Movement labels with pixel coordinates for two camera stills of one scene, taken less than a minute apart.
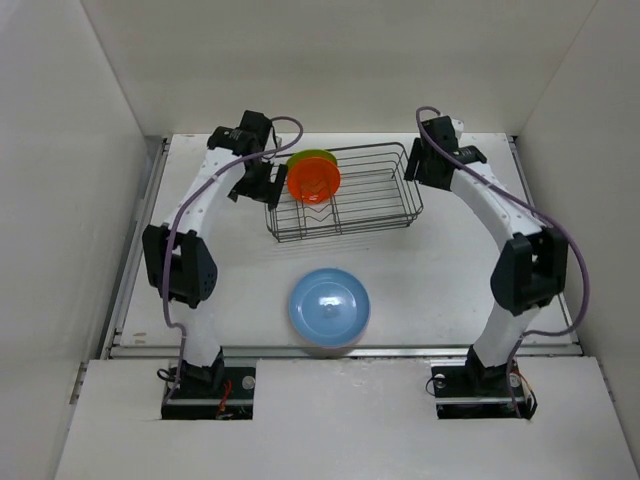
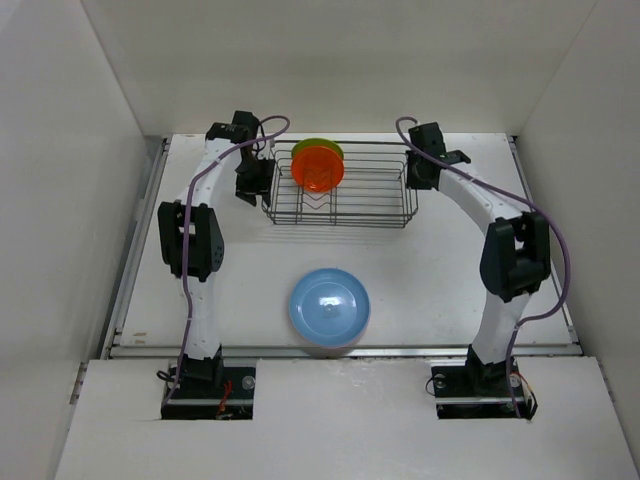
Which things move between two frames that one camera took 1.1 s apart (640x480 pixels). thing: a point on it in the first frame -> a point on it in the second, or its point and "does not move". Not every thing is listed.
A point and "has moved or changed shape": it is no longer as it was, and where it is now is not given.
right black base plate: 481,392 does not move
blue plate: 329,307 does not move
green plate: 307,154 -> 318,142
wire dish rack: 377,191 has moved or changed shape
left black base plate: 235,400 does not move
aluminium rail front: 139,352 does not move
